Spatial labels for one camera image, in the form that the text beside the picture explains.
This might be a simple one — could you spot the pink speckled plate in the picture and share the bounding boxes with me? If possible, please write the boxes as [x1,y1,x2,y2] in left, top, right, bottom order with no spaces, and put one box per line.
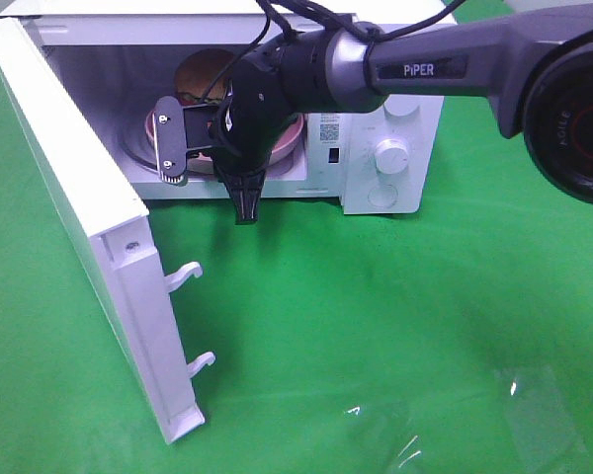
[144,112,306,175]

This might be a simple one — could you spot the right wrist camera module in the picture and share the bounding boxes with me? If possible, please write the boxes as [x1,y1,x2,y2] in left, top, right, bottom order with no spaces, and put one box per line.
[152,96,218,186]

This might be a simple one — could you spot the white microwave knob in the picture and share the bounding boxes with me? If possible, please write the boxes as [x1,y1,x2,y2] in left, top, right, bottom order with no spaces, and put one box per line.
[374,139,409,175]
[383,95,420,118]

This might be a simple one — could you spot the toy burger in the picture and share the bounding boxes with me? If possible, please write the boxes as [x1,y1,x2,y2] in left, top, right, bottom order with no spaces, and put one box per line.
[174,48,235,106]

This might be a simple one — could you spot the round white door-release button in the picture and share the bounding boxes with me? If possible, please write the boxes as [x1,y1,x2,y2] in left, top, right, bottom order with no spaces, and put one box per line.
[368,185,398,208]

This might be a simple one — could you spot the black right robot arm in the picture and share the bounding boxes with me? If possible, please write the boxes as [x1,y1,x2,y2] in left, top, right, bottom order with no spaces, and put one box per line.
[211,1,593,223]

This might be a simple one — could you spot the glass microwave turntable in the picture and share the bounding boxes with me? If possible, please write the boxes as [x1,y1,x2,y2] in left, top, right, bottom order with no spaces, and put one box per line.
[121,125,303,178]

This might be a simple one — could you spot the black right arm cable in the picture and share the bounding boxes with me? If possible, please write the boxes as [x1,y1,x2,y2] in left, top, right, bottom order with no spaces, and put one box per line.
[197,0,468,100]

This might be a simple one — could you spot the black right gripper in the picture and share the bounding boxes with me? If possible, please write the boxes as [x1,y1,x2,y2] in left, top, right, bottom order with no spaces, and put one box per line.
[208,34,307,226]

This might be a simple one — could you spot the white microwave oven body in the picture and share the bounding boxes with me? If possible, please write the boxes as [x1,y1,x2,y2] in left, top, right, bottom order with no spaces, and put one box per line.
[0,1,443,214]

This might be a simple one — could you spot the white microwave door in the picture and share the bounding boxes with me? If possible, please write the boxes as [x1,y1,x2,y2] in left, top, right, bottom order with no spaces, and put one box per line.
[0,18,215,443]

